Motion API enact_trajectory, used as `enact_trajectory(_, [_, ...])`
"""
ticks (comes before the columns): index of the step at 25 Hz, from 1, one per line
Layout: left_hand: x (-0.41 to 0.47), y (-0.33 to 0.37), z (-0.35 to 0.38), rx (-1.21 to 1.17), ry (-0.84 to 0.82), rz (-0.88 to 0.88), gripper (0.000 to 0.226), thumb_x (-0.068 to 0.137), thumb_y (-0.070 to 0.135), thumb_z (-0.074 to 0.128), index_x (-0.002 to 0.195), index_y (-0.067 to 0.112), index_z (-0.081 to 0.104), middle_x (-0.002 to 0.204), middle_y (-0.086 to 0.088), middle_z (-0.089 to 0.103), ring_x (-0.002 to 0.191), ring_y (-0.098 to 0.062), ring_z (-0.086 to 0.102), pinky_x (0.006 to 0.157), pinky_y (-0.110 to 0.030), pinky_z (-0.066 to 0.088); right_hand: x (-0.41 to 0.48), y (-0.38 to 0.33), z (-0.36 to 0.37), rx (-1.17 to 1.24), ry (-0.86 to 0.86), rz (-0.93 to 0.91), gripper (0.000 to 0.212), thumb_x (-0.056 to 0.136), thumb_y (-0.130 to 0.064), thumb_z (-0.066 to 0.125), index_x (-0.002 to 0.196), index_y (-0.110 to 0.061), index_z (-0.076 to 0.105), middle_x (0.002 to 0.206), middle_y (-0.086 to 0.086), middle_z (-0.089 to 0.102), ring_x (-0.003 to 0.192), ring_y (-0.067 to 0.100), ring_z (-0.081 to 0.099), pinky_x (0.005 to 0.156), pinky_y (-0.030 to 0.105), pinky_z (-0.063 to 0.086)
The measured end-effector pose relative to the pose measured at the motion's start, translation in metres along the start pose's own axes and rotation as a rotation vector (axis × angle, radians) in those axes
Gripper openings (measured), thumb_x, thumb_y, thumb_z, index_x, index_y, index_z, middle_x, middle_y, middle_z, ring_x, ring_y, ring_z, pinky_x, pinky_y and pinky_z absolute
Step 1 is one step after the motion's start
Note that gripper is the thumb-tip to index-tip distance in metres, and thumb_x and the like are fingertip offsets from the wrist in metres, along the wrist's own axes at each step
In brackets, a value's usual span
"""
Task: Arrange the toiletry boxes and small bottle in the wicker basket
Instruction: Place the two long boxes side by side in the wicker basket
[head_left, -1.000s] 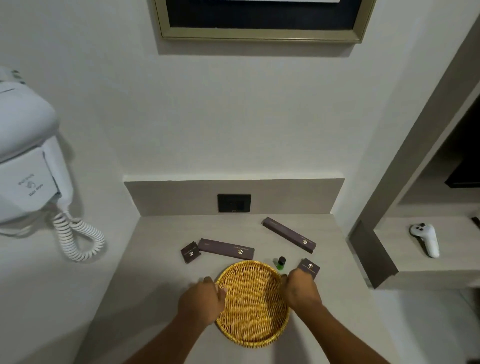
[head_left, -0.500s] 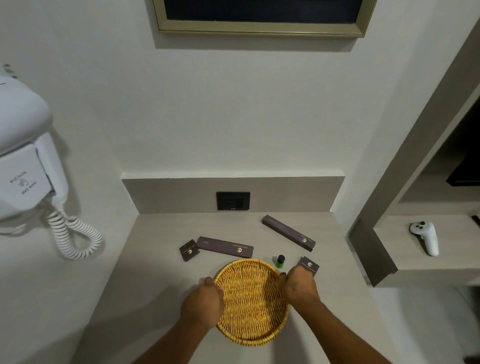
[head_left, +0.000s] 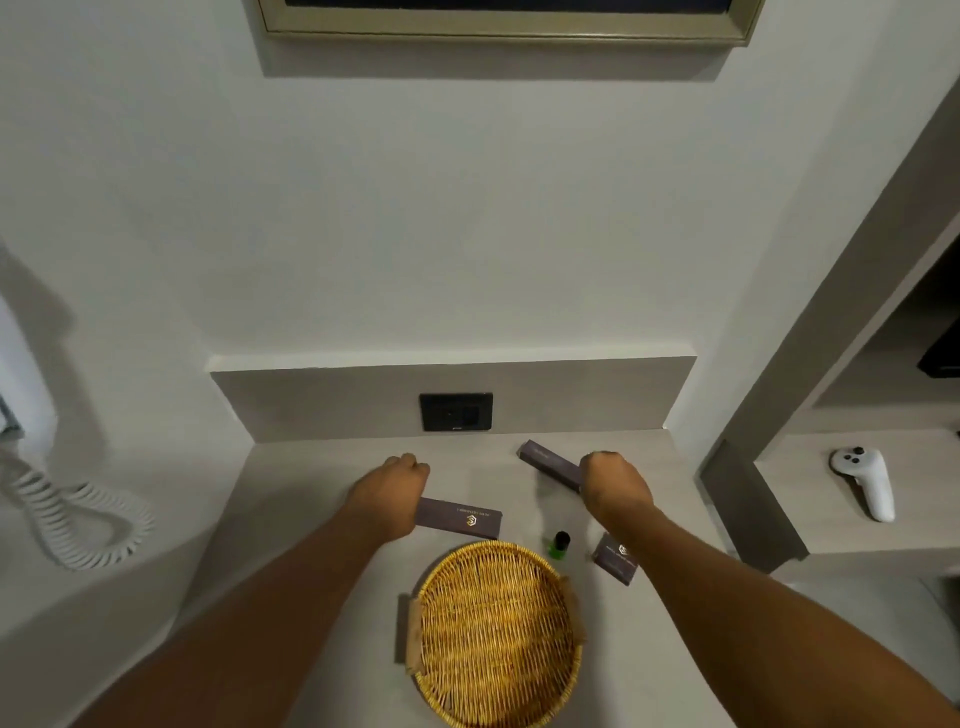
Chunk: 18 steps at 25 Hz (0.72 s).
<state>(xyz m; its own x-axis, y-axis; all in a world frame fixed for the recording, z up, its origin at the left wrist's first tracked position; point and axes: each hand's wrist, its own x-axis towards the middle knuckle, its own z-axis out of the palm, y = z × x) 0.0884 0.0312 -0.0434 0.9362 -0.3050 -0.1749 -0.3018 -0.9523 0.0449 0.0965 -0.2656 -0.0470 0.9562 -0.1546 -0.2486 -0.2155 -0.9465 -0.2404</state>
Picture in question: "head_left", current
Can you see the person's left hand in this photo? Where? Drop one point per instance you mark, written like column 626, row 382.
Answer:
column 386, row 495

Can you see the person's left fingers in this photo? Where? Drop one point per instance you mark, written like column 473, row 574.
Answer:
column 411, row 466

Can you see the black wall socket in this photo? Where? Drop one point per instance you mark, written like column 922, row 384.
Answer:
column 456, row 412

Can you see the white wall phone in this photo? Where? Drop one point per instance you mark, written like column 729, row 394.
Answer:
column 19, row 375

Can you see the grey shelf unit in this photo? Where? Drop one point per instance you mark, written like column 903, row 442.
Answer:
column 847, row 420

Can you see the small purple box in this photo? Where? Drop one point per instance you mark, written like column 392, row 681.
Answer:
column 615, row 560

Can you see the person's right hand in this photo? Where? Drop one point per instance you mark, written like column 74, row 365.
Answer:
column 615, row 487

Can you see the person's right forearm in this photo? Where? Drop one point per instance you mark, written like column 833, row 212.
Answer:
column 757, row 637

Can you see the white handheld controller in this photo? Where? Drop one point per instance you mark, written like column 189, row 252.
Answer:
column 866, row 480

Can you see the long purple box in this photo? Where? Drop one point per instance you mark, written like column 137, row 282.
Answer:
column 551, row 461
column 461, row 517

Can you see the person's left forearm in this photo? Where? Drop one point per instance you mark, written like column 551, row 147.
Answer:
column 247, row 630

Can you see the black object on shelf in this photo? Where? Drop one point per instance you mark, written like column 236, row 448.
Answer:
column 941, row 352

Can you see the round wicker basket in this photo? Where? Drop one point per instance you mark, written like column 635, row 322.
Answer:
column 496, row 637

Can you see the person's right fingers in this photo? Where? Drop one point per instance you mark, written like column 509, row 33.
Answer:
column 600, row 459

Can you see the small green bottle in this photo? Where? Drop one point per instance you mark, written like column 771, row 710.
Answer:
column 559, row 544

